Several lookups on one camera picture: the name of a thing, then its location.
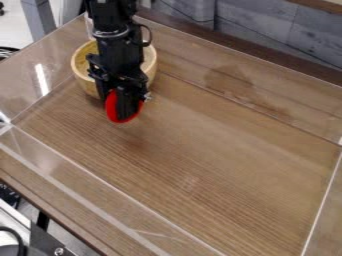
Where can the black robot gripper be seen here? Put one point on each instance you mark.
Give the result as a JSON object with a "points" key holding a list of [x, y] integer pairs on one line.
{"points": [[119, 72]]}

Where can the wooden bowl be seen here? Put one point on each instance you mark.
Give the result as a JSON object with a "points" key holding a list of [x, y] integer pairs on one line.
{"points": [[79, 65]]}

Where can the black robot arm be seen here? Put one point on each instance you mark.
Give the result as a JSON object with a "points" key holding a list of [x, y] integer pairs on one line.
{"points": [[116, 32]]}

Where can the red plush fruit green stem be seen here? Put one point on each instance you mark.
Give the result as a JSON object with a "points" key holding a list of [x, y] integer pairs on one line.
{"points": [[111, 107]]}

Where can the black metal bracket with screw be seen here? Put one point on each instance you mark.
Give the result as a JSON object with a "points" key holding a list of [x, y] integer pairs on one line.
{"points": [[44, 244]]}

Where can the clear acrylic tray enclosure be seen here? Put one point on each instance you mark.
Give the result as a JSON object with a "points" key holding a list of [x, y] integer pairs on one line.
{"points": [[227, 169]]}

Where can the grey post top left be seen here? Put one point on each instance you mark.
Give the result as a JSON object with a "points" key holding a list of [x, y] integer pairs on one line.
{"points": [[39, 17]]}

